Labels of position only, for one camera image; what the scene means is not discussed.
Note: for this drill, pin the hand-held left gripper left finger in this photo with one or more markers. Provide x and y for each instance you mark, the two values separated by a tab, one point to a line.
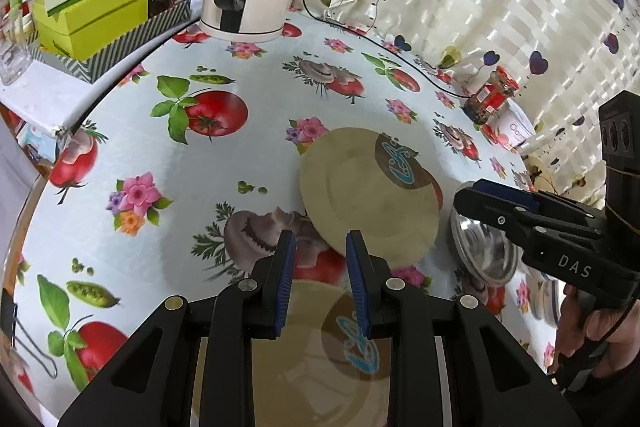
286	277

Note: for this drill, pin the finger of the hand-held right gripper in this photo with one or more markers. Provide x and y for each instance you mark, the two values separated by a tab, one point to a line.
505	194
480	204

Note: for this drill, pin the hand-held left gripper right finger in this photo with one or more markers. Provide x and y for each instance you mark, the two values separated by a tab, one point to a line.
356	277

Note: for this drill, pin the white patterned ceramic bowl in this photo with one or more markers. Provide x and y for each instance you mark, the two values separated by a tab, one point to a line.
542	302

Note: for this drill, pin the stainless steel bowl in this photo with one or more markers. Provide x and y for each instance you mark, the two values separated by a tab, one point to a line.
482	257

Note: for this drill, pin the beige plate with blue motif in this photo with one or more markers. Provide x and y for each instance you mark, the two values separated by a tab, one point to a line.
370	197
300	367

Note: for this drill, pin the person's right hand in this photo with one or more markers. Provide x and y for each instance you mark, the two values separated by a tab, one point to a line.
612	332

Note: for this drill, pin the white yogurt tub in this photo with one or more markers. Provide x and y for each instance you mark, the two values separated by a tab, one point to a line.
515	127

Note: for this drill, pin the red label glass jar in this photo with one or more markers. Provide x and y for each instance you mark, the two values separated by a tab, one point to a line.
487	99

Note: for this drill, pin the vegetable print tablecloth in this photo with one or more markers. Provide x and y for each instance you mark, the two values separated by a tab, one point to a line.
175	207

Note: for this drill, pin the grey chevron patterned box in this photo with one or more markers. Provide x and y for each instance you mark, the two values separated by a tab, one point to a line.
145	42

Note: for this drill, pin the black binder clip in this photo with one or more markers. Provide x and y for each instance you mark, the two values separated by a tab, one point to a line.
7	322

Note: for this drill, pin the white cardboard box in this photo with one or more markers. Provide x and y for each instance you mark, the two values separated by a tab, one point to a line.
45	97

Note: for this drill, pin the bright green box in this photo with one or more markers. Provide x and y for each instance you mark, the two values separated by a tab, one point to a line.
100	32

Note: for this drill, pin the clear glass jar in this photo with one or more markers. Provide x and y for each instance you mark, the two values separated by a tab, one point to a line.
12	62

